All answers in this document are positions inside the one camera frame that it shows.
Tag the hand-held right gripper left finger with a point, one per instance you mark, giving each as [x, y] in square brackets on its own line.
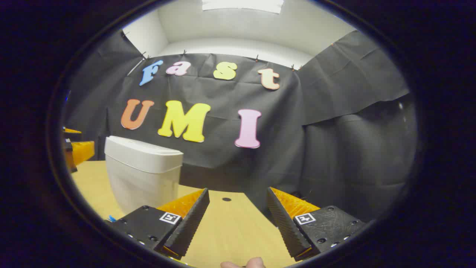
[191, 219]

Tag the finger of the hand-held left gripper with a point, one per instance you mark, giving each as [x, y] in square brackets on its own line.
[70, 158]
[70, 130]

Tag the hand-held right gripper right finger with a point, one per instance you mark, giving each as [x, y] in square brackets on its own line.
[284, 223]

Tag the white desktop garbage bin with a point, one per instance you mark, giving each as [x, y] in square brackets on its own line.
[141, 175]

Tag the blue paper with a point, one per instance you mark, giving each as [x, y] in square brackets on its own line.
[112, 218]

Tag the wooden desktop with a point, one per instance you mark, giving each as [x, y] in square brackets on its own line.
[230, 230]

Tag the black backdrop cloth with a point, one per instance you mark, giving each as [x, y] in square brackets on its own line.
[223, 167]

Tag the large ceiling light panel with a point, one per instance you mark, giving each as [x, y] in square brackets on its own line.
[241, 5]

